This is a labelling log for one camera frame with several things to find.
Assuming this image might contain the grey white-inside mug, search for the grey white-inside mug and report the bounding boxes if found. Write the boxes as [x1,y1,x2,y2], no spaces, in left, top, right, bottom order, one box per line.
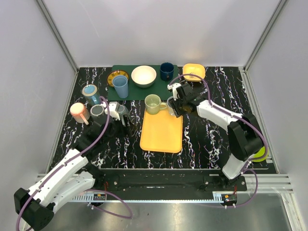
[115,102,129,120]

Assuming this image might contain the light blue mug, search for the light blue mug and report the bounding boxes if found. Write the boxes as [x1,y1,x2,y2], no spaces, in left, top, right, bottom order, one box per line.
[167,96,175,116]

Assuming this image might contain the dark grey mug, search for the dark grey mug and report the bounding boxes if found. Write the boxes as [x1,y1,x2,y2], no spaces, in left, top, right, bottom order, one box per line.
[90,104,105,121]

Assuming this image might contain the pale green mug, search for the pale green mug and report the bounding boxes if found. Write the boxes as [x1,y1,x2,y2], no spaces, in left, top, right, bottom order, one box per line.
[144,94,167,115]

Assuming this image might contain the light blue plastic cup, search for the light blue plastic cup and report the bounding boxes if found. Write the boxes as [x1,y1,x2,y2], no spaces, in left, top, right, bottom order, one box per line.
[112,75,128,99]

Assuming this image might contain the pink mug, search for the pink mug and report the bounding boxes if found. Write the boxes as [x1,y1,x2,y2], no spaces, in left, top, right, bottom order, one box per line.
[70,103,90,125]

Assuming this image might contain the navy blue mug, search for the navy blue mug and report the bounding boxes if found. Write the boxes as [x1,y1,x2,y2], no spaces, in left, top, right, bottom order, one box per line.
[160,62,174,81]

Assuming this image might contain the blue butterfly mug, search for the blue butterfly mug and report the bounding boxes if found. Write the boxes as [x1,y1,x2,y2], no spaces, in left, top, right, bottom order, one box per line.
[82,84,101,106]

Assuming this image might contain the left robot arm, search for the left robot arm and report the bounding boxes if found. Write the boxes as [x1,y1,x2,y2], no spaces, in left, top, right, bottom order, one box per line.
[14,115,135,231]

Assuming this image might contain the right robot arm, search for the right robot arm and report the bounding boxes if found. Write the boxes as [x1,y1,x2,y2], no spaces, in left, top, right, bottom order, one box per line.
[167,83,267,191]

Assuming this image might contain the dark green mat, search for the dark green mat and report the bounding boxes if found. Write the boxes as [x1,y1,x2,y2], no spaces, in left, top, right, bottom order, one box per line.
[107,65,172,101]

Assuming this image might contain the yellow plastic tray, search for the yellow plastic tray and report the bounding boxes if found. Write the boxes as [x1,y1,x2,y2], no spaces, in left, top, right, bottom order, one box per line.
[140,109,183,153]

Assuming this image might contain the yellow square bowl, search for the yellow square bowl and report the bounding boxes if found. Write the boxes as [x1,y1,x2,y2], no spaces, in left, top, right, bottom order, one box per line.
[182,64,205,82]

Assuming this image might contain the yellow patterned saucer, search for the yellow patterned saucer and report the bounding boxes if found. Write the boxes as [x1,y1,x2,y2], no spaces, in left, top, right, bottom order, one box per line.
[107,70,129,87]

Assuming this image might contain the white bowl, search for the white bowl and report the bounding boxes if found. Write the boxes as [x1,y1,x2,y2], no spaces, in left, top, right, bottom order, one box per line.
[131,65,157,88]

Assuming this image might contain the lime green plate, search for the lime green plate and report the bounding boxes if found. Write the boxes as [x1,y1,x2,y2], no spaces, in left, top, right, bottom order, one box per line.
[252,146,268,163]

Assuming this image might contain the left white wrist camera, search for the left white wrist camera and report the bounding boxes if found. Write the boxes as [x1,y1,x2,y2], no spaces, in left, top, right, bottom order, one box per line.
[101,102,120,120]

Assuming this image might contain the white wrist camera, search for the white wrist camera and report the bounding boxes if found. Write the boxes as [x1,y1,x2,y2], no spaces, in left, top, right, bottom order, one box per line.
[101,102,120,120]
[167,83,181,92]

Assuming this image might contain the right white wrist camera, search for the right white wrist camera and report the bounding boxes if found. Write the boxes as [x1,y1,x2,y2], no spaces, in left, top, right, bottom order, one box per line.
[167,83,181,92]

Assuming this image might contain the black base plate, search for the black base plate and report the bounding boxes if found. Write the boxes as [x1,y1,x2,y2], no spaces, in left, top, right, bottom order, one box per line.
[94,169,247,202]

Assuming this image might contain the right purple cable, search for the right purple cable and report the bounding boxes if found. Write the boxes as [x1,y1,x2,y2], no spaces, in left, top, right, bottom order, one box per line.
[167,74,268,209]

